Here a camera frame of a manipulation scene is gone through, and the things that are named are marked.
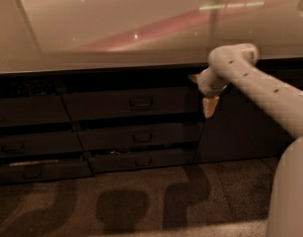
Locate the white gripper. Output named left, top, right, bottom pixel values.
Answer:
left=189, top=67, right=228, bottom=119

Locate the dark drawer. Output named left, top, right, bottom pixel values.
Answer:
left=62, top=87, right=199, bottom=120
left=78, top=122, right=202, bottom=151
left=89, top=148, right=194, bottom=173
left=0, top=131, right=82, bottom=158
left=0, top=159, right=93, bottom=185
left=0, top=96, right=69, bottom=127

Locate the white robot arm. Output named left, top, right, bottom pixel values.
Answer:
left=189, top=43, right=303, bottom=237

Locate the dark cabinet door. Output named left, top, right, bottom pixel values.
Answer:
left=194, top=69, right=303, bottom=163

